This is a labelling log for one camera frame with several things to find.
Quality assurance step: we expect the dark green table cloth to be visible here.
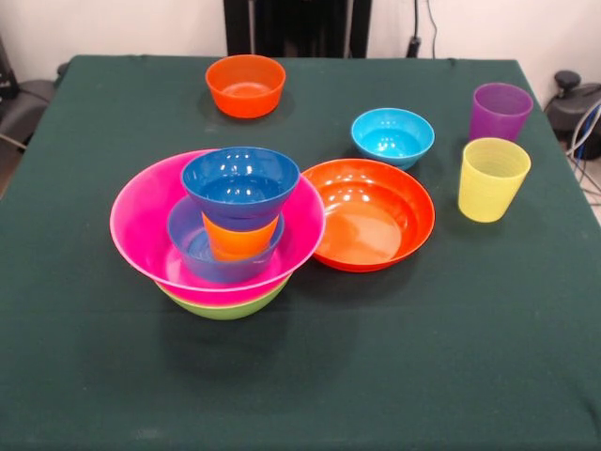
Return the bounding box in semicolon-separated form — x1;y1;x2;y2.
0;54;601;451

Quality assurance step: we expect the red-orange shallow bowl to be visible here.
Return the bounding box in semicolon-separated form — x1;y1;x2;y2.
302;158;437;272

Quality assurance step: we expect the purple plastic cup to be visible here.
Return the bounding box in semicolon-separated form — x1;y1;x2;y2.
469;82;534;144

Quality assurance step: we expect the cyan ribbed bowl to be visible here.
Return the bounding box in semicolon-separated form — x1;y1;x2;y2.
350;107;436;171

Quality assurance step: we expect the green plastic bowl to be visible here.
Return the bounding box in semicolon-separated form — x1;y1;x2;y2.
154;274;293;322

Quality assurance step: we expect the black cable with plug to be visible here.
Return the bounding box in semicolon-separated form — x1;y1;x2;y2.
406;0;423;59

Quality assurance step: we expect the bundle of floor cables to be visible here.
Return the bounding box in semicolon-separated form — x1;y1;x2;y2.
565;101;601;208

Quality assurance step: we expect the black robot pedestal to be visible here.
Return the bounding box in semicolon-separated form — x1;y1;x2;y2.
222;0;373;59

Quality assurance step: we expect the dark blue ribbed bowl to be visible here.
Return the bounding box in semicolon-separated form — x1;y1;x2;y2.
180;146;301;221

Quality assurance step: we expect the yellow plastic cup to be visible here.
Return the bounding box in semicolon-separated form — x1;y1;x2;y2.
457;136;532;224

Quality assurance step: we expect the dark grey chair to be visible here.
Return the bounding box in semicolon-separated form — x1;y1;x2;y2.
0;78;56;142

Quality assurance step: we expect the orange plastic cup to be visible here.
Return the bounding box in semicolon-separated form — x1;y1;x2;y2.
210;248;267;263
201;210;281;257

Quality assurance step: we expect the large pink plastic bowl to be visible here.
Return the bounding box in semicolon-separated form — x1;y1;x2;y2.
109;148;327;309

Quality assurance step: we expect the black floor device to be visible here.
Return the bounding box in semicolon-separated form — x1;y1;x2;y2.
544;70;601;138

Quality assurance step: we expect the orange translucent bowl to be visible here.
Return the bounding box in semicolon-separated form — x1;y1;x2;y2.
205;54;286;119

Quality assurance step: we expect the light blue translucent bowl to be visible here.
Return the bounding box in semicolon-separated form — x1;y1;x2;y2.
166;194;285;285

